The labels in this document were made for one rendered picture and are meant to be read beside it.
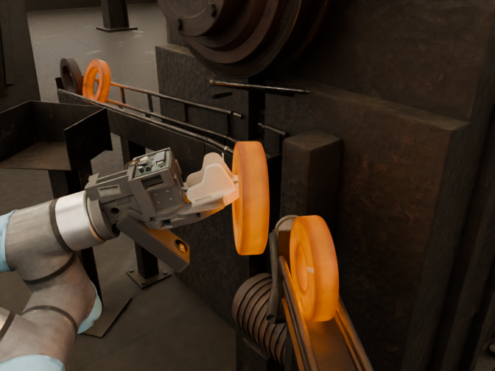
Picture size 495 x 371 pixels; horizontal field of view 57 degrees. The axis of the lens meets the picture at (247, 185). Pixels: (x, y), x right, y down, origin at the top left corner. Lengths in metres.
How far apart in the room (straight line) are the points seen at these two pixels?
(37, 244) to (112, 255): 1.37
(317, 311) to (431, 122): 0.37
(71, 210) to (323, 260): 0.33
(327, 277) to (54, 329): 0.35
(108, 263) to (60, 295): 1.30
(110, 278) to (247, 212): 1.37
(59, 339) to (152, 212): 0.19
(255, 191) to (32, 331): 0.31
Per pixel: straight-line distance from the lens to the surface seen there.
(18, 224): 0.65
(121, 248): 2.04
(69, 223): 0.62
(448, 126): 0.82
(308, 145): 0.87
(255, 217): 0.56
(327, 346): 0.68
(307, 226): 0.65
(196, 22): 0.93
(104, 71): 1.81
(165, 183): 0.58
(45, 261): 0.66
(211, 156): 0.62
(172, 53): 1.39
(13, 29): 3.85
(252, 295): 0.93
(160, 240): 0.63
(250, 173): 0.56
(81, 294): 0.69
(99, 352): 1.61
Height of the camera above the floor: 1.13
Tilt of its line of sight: 27 degrees down
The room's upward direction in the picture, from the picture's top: straight up
